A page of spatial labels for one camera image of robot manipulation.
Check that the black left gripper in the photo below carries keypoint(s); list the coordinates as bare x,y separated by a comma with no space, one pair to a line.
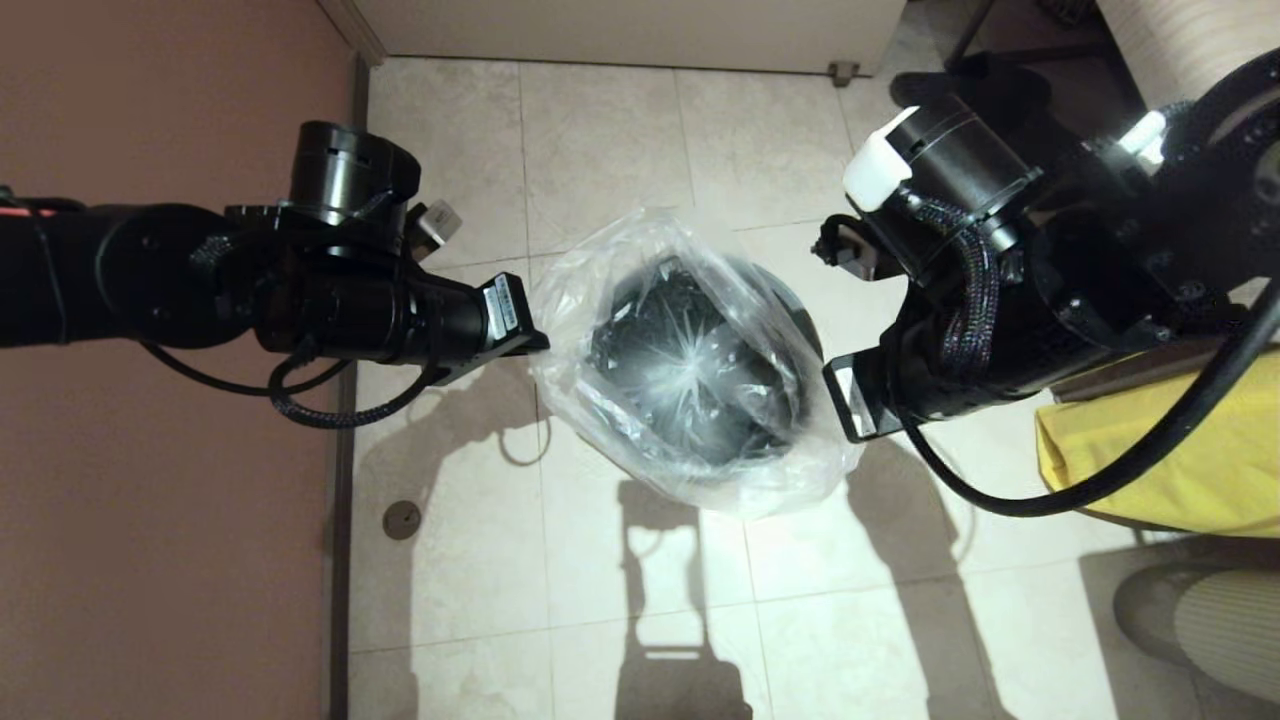
380,310

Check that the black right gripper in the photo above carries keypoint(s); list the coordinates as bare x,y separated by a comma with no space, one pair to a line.
980,340

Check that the clear plastic trash bag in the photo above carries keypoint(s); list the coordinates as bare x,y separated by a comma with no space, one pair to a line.
580,300

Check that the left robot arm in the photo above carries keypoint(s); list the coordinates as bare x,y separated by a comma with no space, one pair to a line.
100,275

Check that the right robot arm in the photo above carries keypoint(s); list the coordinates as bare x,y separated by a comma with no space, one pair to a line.
1200,200

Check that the grey round trash bin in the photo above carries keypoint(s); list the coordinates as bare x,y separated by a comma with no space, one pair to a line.
805,325

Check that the yellow bag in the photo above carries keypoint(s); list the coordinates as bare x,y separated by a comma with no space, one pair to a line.
1180,470

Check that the round metal floor fitting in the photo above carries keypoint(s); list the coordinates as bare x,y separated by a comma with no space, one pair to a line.
402,521

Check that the small metal cabinet foot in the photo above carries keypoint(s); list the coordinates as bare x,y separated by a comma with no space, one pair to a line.
843,76

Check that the white cabinet panel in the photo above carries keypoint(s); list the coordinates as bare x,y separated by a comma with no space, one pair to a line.
620,35

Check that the beige striped bench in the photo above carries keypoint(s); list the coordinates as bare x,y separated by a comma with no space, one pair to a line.
1180,40

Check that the grey ribbed round object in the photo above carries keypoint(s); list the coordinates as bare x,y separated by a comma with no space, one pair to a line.
1230,630

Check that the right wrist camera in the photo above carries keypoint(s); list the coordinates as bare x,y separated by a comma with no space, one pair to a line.
960,150

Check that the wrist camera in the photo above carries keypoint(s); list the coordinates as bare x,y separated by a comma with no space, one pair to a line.
960,150
345,180

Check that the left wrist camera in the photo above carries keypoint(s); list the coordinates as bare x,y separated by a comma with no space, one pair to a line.
345,180

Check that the beige door frame trim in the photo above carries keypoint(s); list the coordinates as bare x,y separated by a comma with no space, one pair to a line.
355,30

